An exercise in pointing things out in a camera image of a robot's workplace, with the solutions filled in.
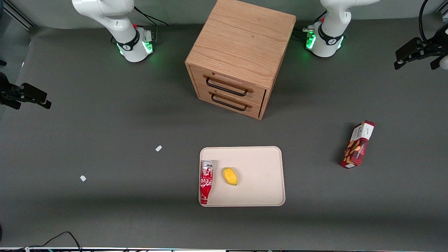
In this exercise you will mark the aluminium frame rail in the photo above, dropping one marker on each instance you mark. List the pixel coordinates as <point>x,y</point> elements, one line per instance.
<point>17,14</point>
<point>443,13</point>

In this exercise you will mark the yellow lemon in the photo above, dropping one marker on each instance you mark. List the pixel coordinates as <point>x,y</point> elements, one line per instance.
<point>230,176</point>

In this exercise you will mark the red cola can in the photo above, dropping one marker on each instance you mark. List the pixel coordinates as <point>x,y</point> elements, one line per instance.
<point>206,182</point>

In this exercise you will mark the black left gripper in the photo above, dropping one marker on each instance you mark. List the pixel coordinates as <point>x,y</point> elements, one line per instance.
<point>435,46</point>

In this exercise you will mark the wooden drawer front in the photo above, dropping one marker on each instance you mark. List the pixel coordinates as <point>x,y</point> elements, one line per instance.
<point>252,109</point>
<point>257,95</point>

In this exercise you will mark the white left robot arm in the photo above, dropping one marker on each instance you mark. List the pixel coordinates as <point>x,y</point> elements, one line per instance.
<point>330,31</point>

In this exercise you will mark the red cookie box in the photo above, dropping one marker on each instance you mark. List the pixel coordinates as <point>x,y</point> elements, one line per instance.
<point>357,147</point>

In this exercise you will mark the wooden drawer cabinet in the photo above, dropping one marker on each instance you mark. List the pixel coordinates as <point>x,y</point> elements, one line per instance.
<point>241,38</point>

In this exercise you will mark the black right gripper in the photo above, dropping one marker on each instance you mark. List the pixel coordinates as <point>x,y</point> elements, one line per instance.
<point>4,91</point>

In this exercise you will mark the beige plastic tray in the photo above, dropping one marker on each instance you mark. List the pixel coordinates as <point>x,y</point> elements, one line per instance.
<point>260,175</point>

